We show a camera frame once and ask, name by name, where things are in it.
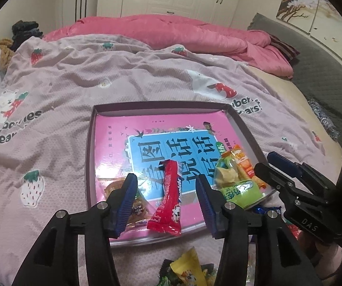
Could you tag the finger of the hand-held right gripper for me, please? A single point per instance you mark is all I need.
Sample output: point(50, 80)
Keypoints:
point(269, 174)
point(281, 161)

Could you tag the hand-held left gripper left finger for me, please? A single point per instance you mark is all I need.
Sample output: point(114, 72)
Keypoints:
point(126, 202)

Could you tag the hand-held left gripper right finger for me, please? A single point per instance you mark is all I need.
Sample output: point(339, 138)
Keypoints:
point(208, 205)

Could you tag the round cake packet green label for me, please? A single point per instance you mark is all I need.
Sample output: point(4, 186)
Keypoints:
point(141, 208)

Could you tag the orange egg roll packet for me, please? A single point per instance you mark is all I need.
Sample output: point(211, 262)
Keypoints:
point(244, 161)

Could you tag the green label snack packet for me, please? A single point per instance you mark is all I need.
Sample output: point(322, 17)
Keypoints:
point(239, 193)

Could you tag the pale clear snack packet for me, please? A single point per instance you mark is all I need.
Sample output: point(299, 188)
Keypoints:
point(226, 175)

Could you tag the blue cookie packet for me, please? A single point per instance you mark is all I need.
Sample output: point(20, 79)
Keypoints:
point(260, 210)

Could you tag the red long snack packet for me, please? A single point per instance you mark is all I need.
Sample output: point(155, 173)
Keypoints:
point(166, 202)

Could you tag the yellow long snack packet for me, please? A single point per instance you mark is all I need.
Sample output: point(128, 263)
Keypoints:
point(188, 269)

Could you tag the dark green snack packet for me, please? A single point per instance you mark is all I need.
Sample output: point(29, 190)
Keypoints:
point(209, 274)

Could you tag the pink box lid tray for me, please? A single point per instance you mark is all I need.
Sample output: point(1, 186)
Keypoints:
point(159, 108)

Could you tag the person's right hand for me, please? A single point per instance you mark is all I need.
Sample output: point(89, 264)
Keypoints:
point(326, 253)

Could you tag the pink book blue label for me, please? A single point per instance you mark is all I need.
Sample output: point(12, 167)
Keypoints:
point(114, 143)

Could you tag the dark patterned cloth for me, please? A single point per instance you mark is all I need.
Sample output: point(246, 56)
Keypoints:
point(326, 119)

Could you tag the beige bed sheet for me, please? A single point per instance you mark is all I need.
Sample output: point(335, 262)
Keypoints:
point(281, 89)

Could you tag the grey padded headboard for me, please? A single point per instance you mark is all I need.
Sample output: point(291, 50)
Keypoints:
point(323, 74)

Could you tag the pink strawberry printed blanket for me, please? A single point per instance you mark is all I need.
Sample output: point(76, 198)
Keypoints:
point(54, 125)

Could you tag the dark striped pillow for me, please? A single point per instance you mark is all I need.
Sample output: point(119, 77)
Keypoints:
point(287, 50)

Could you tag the pink quilt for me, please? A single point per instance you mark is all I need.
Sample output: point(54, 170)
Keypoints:
point(159, 29)

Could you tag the yellow knitted cloth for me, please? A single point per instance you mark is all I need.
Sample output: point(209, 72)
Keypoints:
point(5, 53)

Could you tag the dark clothes pile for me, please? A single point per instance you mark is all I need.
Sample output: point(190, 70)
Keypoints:
point(26, 31)

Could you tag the tree blossom wall mural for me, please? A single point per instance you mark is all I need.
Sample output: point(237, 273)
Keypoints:
point(296, 0)

